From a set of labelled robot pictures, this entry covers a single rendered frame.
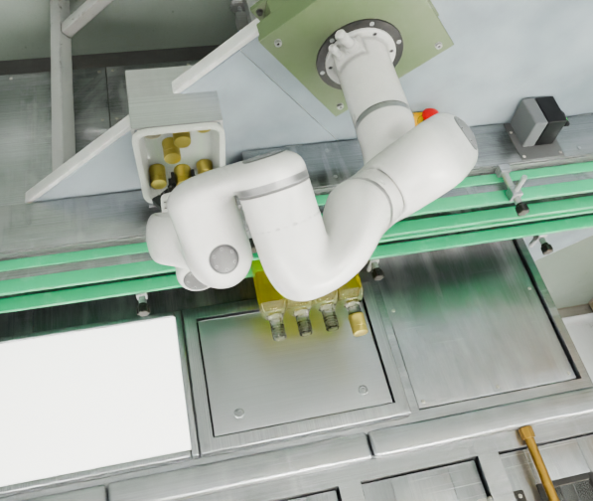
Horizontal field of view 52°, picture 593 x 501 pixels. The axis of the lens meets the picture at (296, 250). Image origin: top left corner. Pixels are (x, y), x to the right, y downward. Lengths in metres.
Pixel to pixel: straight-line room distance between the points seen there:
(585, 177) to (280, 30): 0.85
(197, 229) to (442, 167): 0.31
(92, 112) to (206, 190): 1.22
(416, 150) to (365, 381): 0.75
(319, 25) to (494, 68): 0.49
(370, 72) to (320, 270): 0.44
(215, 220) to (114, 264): 0.64
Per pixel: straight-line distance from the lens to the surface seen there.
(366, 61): 1.05
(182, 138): 1.22
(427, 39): 1.15
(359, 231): 0.70
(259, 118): 1.31
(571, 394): 1.59
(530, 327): 1.65
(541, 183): 1.51
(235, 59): 1.19
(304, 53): 1.09
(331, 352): 1.43
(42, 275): 1.37
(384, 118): 0.97
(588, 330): 5.50
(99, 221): 1.40
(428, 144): 0.79
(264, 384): 1.39
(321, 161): 1.36
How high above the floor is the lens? 1.64
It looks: 30 degrees down
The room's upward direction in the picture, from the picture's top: 166 degrees clockwise
